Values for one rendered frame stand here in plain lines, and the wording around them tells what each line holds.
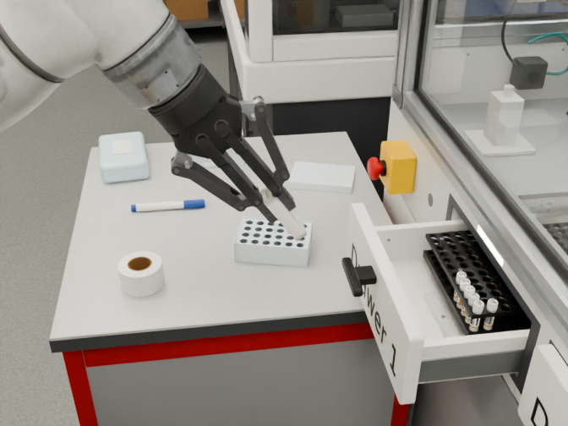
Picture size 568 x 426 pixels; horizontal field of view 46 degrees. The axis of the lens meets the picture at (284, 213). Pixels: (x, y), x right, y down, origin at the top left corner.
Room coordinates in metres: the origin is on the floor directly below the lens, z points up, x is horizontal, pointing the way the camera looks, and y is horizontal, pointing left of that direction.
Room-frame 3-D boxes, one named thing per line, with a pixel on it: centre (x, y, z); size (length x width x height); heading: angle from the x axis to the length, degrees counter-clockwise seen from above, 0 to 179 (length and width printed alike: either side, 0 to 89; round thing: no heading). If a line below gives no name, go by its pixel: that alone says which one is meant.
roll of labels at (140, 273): (0.85, 0.23, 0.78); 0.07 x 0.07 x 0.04
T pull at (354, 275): (0.68, -0.10, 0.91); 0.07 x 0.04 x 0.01; 8
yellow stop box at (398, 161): (1.03, -0.19, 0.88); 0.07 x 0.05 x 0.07; 8
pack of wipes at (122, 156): (1.25, 0.34, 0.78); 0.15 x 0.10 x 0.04; 14
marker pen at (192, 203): (1.08, 0.22, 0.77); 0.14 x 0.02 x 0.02; 98
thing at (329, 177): (1.19, -0.08, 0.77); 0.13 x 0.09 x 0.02; 80
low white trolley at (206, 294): (1.07, 0.10, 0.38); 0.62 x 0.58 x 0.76; 8
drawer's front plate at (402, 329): (0.69, -0.13, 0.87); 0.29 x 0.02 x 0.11; 8
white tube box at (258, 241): (0.94, 0.02, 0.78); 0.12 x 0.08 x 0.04; 83
